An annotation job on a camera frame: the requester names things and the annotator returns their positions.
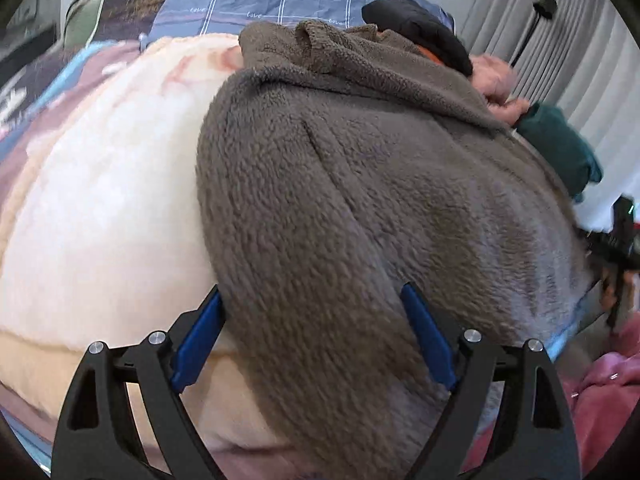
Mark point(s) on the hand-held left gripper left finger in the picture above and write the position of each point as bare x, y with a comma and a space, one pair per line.
199, 336

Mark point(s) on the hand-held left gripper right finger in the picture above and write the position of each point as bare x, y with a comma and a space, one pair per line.
425, 332

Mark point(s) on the grey fleece jacket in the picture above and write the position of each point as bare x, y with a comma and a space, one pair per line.
350, 185

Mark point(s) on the teal fleece garment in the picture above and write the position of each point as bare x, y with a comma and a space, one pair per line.
555, 145

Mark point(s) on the cream plush blanket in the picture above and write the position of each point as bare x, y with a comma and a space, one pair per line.
100, 235

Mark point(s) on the white pleated curtain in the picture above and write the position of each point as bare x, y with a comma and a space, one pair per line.
575, 60

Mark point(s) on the pink padded jacket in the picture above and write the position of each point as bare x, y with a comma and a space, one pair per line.
492, 77

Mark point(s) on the purple printed bedsheet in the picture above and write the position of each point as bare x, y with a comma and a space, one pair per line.
45, 110

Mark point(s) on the black jacket with orange lining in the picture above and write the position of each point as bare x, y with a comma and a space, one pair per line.
420, 25

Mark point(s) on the green cushion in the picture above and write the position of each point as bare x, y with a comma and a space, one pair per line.
82, 25

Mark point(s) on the dark printed blanket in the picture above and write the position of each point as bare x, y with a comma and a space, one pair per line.
135, 0

